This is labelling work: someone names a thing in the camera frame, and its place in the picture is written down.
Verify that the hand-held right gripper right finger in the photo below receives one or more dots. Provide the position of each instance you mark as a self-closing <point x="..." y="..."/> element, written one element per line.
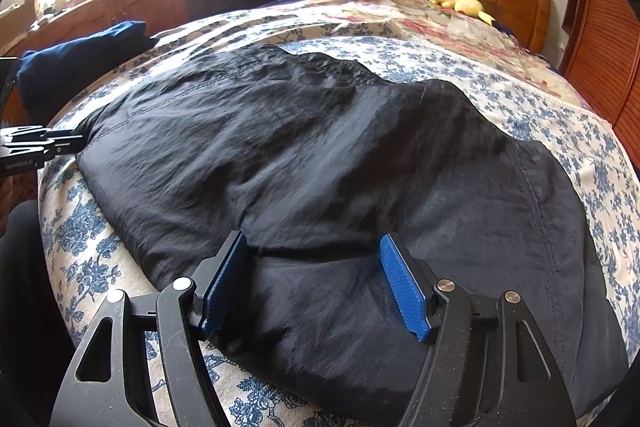
<point x="400" y="287"/>

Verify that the louvered wooden wardrobe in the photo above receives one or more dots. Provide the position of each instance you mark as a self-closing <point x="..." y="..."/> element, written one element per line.
<point x="605" y="57"/>

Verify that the blue floral bedsheet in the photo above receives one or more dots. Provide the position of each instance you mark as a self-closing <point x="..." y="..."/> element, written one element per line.
<point x="500" y="97"/>

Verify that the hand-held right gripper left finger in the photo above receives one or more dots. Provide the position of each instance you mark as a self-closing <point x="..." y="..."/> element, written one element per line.
<point x="222" y="287"/>

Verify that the black jacket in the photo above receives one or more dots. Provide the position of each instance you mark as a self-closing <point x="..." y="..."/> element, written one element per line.
<point x="300" y="157"/>

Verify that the folded dark blue cloth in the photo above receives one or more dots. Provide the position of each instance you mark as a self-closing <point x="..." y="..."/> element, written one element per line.
<point x="80" y="57"/>

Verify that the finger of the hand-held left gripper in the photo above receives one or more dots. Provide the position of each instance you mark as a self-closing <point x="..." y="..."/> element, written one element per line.
<point x="65" y="143"/>

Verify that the pink floral blanket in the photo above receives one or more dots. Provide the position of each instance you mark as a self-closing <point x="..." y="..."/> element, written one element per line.
<point x="425" y="22"/>

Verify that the wooden cabinet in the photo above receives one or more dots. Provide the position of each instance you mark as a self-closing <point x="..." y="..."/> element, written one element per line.
<point x="140" y="2"/>

